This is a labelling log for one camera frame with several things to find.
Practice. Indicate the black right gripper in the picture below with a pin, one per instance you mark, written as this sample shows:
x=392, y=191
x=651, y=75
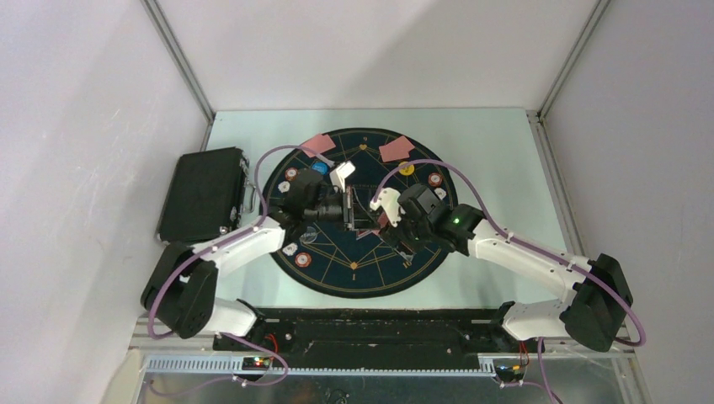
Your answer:
x=396, y=235

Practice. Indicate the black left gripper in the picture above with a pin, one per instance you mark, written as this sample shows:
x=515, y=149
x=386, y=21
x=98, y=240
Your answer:
x=340, y=196

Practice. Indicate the red poker chip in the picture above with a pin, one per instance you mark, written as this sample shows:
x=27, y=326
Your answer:
x=291, y=173
x=435, y=179
x=303, y=260

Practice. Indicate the white dealer button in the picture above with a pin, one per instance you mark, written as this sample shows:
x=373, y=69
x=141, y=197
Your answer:
x=441, y=193

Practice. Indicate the blue small blind button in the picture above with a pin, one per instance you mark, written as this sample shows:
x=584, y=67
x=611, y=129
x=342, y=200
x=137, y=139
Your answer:
x=320, y=167

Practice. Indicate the red playing card deck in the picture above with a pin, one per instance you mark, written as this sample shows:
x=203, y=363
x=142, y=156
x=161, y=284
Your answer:
x=383, y=221

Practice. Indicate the white poker chip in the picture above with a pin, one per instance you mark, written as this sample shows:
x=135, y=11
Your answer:
x=290, y=249

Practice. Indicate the yellow big blind button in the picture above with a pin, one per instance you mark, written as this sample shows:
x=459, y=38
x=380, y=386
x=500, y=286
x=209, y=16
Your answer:
x=406, y=169

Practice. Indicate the single red playing card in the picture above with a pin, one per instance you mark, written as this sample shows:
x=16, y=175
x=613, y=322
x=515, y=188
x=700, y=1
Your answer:
x=318, y=144

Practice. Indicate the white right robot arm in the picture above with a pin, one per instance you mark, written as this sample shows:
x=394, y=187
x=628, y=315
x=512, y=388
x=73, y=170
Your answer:
x=591, y=296

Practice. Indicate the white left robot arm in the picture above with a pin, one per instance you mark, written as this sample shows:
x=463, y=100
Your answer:
x=181, y=292

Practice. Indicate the clear round button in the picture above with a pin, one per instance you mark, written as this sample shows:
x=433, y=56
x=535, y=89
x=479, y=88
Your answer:
x=308, y=238

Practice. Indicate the round dark poker mat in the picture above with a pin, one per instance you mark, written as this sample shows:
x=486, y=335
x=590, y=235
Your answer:
x=354, y=264

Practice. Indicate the black carrying case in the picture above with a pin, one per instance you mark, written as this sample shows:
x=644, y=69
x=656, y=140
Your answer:
x=205, y=196

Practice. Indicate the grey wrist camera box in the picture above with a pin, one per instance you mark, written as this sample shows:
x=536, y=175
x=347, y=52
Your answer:
x=340, y=173

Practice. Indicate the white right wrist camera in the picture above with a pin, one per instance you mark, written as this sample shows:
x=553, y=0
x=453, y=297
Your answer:
x=387, y=201

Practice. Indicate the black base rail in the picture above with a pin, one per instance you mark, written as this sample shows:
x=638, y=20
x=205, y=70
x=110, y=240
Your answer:
x=371, y=339

